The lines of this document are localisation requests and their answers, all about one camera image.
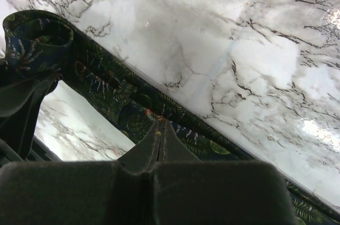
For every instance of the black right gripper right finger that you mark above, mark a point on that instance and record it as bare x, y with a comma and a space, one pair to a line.
179, 185

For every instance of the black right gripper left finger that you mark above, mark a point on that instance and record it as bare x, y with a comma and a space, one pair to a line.
139, 162

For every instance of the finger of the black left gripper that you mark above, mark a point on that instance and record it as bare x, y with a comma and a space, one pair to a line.
20, 104

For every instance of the dark floral patterned necktie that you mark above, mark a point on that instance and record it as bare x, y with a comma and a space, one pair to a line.
236, 188

